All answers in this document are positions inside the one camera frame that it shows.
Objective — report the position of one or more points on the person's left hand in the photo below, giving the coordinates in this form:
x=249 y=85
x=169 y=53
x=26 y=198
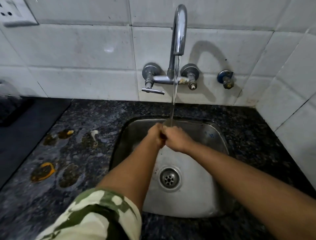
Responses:
x=155 y=135

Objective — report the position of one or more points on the person's right hand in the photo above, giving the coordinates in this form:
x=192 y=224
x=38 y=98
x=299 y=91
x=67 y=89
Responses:
x=178 y=139

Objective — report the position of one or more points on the person's right fingers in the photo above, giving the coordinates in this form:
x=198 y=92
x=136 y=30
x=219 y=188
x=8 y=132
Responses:
x=166 y=134

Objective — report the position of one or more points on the person's left fingers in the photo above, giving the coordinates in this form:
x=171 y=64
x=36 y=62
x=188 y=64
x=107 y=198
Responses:
x=160 y=132

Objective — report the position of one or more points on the person's right forearm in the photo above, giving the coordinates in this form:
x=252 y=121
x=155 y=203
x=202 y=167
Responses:
x=249 y=188

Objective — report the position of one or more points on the person's left forearm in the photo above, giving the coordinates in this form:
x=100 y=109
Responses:
x=132 y=170

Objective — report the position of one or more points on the round sink drain strainer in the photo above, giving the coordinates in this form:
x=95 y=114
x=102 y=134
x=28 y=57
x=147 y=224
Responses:
x=170 y=178

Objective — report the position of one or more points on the stainless steel sink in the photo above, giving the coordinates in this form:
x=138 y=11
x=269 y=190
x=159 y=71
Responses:
x=187 y=188

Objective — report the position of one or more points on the white vegetable scrap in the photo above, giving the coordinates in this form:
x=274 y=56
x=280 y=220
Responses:
x=94 y=134

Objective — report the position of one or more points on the camouflage shirt sleeve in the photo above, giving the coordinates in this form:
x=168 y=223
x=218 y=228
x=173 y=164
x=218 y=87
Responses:
x=91 y=217

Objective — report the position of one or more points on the black stove top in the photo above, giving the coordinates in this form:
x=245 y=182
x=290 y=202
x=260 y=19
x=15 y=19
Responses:
x=22 y=131

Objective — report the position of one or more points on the chrome wall-mounted faucet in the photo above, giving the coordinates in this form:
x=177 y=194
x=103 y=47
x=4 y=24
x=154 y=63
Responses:
x=172 y=54

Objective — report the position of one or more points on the blue-flanged brass wall valve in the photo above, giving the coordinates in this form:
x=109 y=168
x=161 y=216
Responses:
x=226 y=79

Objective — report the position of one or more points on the white wall switch socket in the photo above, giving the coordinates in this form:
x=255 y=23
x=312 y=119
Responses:
x=16 y=12

